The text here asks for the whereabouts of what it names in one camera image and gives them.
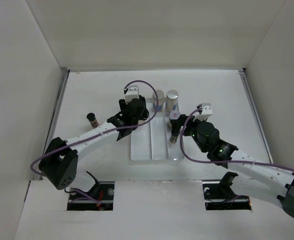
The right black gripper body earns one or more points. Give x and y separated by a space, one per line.
193 132

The small black cap spice bottle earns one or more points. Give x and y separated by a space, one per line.
174 135

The right metal table rail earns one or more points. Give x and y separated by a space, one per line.
255 114

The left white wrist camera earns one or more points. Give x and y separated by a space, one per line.
131 92

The white compartment tray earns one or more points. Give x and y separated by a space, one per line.
150 144

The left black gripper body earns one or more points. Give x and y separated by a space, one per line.
123 105

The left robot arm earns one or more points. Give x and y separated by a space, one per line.
61 168

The metal table rail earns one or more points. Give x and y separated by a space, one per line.
63 82
255 114

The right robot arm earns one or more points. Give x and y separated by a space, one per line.
266 181

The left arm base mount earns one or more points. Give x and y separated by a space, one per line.
100 197

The tall jar silver lid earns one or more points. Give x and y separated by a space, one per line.
158 100
171 101

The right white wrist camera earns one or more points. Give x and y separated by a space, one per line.
204 110

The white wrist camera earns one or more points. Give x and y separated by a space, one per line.
204 110
131 92

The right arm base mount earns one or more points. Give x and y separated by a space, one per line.
218 195

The left metal table rail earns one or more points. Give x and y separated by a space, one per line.
63 82

